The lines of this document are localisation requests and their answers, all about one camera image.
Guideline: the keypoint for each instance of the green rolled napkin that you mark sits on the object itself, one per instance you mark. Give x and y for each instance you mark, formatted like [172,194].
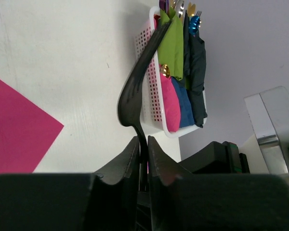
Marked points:
[171,49]

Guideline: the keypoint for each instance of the magenta rolled napkin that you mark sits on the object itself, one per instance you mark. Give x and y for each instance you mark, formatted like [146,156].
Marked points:
[171,104]

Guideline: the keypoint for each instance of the blue spoon in roll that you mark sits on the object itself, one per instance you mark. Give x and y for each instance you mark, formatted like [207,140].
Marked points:
[194,25]

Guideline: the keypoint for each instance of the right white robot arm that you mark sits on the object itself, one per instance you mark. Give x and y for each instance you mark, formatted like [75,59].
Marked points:
[266,151]

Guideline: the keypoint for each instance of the purple fork in roll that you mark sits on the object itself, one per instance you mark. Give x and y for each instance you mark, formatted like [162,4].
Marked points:
[164,5]

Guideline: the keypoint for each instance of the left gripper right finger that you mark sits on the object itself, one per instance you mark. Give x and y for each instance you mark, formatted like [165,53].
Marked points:
[182,201]

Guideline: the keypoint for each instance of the silver spoon in roll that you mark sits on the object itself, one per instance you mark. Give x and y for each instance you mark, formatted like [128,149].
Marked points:
[176,7]

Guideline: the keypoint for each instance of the dark navy rolled napkin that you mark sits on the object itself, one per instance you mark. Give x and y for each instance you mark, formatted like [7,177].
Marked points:
[194,72]

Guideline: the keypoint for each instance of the gold spoon in roll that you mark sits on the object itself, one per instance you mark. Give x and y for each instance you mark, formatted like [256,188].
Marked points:
[165,71]

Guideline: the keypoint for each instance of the black fork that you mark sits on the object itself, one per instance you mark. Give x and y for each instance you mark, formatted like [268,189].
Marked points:
[130,101]

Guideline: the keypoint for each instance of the blue rolled napkin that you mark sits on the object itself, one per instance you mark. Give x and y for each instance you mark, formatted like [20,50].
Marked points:
[185,105]

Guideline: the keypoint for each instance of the magenta paper napkin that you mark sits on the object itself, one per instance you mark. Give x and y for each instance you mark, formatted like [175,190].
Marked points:
[26,132]

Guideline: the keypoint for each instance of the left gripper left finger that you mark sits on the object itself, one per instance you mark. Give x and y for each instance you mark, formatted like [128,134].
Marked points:
[104,200]

